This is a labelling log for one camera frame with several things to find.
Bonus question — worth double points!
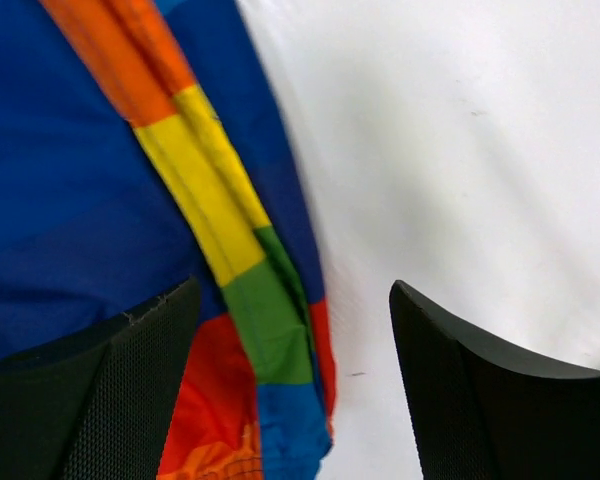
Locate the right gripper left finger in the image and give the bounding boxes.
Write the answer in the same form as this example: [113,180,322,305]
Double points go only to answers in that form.
[0,278,200,479]

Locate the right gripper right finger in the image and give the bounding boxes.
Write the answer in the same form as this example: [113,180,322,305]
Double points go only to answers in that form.
[389,281,600,479]

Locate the rainbow striped shorts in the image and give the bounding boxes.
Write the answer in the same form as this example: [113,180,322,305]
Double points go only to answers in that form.
[0,1,335,479]

